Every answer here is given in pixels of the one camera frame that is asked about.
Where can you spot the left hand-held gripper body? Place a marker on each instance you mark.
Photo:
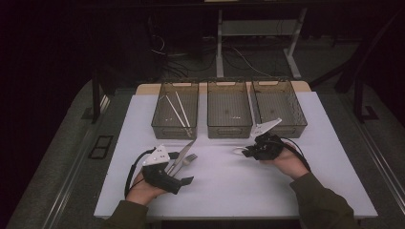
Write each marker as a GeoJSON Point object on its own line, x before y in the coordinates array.
{"type": "Point", "coordinates": [159, 178]}

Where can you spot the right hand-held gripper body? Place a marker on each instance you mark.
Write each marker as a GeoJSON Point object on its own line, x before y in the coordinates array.
{"type": "Point", "coordinates": [270, 148]}

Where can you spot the transparent grey plastic bin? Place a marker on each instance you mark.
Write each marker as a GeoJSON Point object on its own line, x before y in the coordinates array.
{"type": "Point", "coordinates": [229, 108]}
{"type": "Point", "coordinates": [168, 130]}
{"type": "Point", "coordinates": [283, 101]}

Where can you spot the tan wooden board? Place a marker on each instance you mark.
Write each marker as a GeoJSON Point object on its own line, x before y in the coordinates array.
{"type": "Point", "coordinates": [144, 89]}

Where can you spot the person's left hand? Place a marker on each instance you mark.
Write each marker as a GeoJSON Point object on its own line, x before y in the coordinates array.
{"type": "Point", "coordinates": [140, 191]}

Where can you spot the white chopstick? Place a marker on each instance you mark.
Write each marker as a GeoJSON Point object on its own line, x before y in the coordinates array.
{"type": "Point", "coordinates": [183, 108]}
{"type": "Point", "coordinates": [175, 109]}

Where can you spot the white metal stand frame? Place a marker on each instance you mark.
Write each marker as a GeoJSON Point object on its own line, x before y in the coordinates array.
{"type": "Point", "coordinates": [219, 47]}

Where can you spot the metal floor rail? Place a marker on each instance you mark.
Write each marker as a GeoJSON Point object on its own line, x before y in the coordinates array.
{"type": "Point", "coordinates": [387, 171]}
{"type": "Point", "coordinates": [65, 191]}

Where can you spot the person's right hand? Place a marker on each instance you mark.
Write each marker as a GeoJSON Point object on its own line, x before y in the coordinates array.
{"type": "Point", "coordinates": [291, 163]}

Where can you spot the metal knife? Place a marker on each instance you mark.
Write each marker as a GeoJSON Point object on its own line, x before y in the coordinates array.
{"type": "Point", "coordinates": [183, 154]}

